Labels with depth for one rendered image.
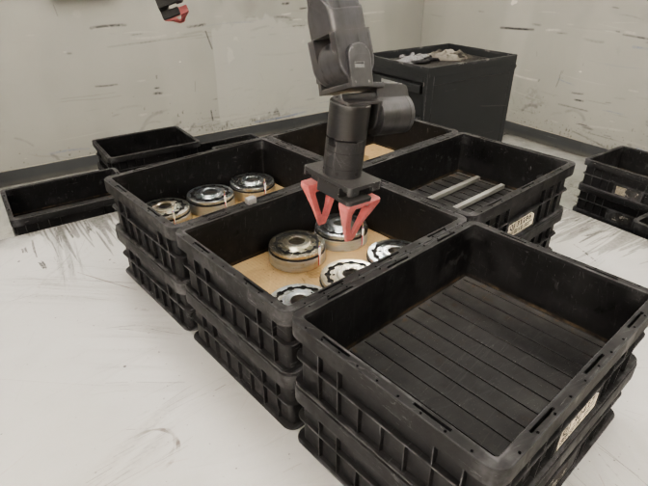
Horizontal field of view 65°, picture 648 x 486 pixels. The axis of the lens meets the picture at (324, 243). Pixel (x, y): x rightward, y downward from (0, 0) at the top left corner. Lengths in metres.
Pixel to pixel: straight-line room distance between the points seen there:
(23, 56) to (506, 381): 3.45
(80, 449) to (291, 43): 3.85
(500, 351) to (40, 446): 0.68
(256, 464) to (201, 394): 0.17
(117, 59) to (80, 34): 0.26
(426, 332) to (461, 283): 0.15
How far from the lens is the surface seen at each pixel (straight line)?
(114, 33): 3.85
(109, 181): 1.09
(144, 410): 0.88
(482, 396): 0.70
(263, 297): 0.67
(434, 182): 1.29
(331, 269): 0.85
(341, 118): 0.69
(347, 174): 0.72
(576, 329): 0.86
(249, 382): 0.85
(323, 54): 0.72
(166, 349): 0.97
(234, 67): 4.17
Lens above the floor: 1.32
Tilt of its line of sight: 30 degrees down
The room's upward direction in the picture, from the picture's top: straight up
